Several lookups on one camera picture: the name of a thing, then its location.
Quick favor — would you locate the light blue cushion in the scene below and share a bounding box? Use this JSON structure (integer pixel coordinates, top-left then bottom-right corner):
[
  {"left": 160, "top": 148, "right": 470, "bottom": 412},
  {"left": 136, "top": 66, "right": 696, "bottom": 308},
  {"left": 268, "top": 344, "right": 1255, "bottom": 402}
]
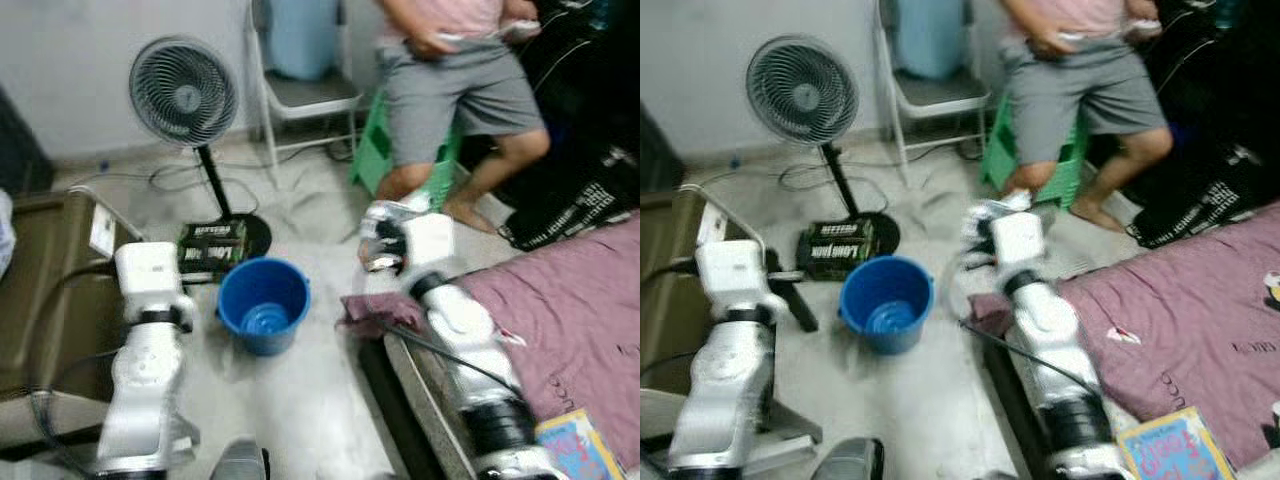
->
[
  {"left": 893, "top": 0, "right": 968, "bottom": 81},
  {"left": 264, "top": 0, "right": 342, "bottom": 82}
]

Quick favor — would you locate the dark bed frame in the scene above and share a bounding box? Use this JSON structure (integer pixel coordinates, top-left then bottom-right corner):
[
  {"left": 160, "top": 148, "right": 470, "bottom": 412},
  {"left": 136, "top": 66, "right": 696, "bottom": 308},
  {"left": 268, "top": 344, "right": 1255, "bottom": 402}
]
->
[
  {"left": 980, "top": 325, "right": 1073, "bottom": 480},
  {"left": 356, "top": 325, "right": 483, "bottom": 480}
]

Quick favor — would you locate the black printed carton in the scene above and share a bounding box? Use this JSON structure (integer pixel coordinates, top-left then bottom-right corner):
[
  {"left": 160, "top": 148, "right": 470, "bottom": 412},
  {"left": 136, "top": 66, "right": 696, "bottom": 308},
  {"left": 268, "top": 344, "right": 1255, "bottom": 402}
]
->
[
  {"left": 796, "top": 217, "right": 877, "bottom": 283},
  {"left": 177, "top": 219, "right": 250, "bottom": 285}
]

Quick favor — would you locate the purple blanket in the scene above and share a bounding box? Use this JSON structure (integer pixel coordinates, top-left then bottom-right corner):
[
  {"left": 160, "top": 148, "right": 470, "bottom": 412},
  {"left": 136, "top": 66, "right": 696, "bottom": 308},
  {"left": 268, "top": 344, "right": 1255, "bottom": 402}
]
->
[
  {"left": 962, "top": 198, "right": 1280, "bottom": 469},
  {"left": 338, "top": 214, "right": 641, "bottom": 473}
]

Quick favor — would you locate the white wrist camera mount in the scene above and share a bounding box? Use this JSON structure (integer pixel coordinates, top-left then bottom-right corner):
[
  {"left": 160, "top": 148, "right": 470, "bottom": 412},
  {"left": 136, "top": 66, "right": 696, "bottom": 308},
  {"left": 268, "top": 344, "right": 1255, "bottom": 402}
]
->
[
  {"left": 993, "top": 211, "right": 1048, "bottom": 291},
  {"left": 112, "top": 241, "right": 197, "bottom": 323},
  {"left": 398, "top": 213, "right": 458, "bottom": 293},
  {"left": 694, "top": 238, "right": 787, "bottom": 323}
]

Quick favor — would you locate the person in grey shorts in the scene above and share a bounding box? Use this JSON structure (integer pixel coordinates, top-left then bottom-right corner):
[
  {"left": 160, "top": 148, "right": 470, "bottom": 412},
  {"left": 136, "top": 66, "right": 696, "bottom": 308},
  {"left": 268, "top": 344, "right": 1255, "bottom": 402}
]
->
[
  {"left": 374, "top": 0, "right": 553, "bottom": 237},
  {"left": 998, "top": 0, "right": 1175, "bottom": 235}
]

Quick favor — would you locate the blue plastic bucket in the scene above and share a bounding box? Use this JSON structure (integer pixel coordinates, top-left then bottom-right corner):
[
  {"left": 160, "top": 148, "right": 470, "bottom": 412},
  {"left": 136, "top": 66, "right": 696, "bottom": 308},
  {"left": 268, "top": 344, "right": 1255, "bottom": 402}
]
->
[
  {"left": 838, "top": 255, "right": 935, "bottom": 357},
  {"left": 216, "top": 257, "right": 312, "bottom": 357}
]

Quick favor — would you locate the fan power cord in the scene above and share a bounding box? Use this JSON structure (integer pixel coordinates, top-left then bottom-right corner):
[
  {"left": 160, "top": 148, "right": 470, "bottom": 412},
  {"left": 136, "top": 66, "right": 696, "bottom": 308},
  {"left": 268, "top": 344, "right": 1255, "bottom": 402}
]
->
[
  {"left": 680, "top": 145, "right": 986, "bottom": 196},
  {"left": 58, "top": 148, "right": 353, "bottom": 217}
]

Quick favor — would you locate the black bag with white print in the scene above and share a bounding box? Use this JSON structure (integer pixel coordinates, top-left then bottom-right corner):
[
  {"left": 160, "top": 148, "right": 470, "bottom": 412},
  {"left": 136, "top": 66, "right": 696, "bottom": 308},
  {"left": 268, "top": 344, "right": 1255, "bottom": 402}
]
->
[
  {"left": 498, "top": 0, "right": 641, "bottom": 253},
  {"left": 1125, "top": 0, "right": 1280, "bottom": 251}
]

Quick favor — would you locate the silver wrapper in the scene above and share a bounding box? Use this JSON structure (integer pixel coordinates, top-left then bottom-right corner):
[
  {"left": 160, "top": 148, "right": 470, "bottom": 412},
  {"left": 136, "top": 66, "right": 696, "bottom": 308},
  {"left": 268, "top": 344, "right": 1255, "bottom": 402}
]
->
[
  {"left": 960, "top": 193, "right": 1038, "bottom": 273},
  {"left": 358, "top": 197, "right": 438, "bottom": 278}
]

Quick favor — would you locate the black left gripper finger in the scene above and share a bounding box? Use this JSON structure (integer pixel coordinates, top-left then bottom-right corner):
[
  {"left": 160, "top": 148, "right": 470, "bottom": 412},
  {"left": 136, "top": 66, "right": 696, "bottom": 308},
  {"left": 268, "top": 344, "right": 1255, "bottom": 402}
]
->
[{"left": 765, "top": 250, "right": 819, "bottom": 333}]

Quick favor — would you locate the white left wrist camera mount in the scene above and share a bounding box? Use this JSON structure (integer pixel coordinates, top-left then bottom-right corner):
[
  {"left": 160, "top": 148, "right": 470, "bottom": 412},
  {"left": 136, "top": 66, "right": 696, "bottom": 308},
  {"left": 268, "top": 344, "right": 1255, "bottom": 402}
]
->
[
  {"left": 694, "top": 238, "right": 787, "bottom": 323},
  {"left": 112, "top": 241, "right": 197, "bottom": 323}
]

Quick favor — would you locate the colourful children's book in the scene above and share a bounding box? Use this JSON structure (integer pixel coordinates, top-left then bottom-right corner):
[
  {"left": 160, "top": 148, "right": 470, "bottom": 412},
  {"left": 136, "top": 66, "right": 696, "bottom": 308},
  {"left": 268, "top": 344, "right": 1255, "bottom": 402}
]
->
[
  {"left": 1116, "top": 405, "right": 1239, "bottom": 480},
  {"left": 534, "top": 407, "right": 628, "bottom": 480}
]

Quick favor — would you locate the grey standing fan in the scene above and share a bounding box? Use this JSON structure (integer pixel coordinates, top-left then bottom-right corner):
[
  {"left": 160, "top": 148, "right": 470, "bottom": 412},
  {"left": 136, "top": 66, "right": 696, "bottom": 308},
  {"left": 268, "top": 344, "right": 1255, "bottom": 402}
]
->
[
  {"left": 745, "top": 34, "right": 901, "bottom": 256},
  {"left": 127, "top": 35, "right": 273, "bottom": 258}
]

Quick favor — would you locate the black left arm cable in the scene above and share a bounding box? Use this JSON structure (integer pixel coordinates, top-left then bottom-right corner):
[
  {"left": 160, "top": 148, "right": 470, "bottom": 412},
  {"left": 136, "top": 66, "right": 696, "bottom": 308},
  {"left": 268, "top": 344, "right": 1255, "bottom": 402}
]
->
[
  {"left": 640, "top": 258, "right": 701, "bottom": 480},
  {"left": 28, "top": 260, "right": 123, "bottom": 473}
]

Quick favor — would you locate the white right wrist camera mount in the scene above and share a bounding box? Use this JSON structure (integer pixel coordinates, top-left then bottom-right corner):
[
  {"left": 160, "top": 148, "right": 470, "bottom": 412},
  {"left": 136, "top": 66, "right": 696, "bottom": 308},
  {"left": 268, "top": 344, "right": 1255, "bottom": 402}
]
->
[
  {"left": 993, "top": 211, "right": 1048, "bottom": 291},
  {"left": 398, "top": 213, "right": 458, "bottom": 293}
]

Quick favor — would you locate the green plastic stool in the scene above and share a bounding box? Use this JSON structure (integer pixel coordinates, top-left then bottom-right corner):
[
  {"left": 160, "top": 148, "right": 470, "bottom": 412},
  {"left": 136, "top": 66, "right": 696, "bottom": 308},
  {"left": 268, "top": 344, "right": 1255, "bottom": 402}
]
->
[
  {"left": 348, "top": 88, "right": 463, "bottom": 213},
  {"left": 978, "top": 90, "right": 1091, "bottom": 213}
]

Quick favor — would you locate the white paper tag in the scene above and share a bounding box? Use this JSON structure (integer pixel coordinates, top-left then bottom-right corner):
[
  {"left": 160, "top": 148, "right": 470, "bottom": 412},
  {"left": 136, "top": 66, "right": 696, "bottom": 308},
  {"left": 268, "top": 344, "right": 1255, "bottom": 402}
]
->
[
  {"left": 87, "top": 204, "right": 117, "bottom": 258},
  {"left": 697, "top": 200, "right": 728, "bottom": 249}
]

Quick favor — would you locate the white folding chair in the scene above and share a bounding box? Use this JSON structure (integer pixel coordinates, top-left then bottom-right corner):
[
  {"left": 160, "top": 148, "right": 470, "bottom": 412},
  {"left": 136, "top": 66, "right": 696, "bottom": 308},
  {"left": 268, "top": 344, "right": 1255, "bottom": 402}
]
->
[
  {"left": 874, "top": 0, "right": 993, "bottom": 186},
  {"left": 244, "top": 0, "right": 367, "bottom": 168}
]

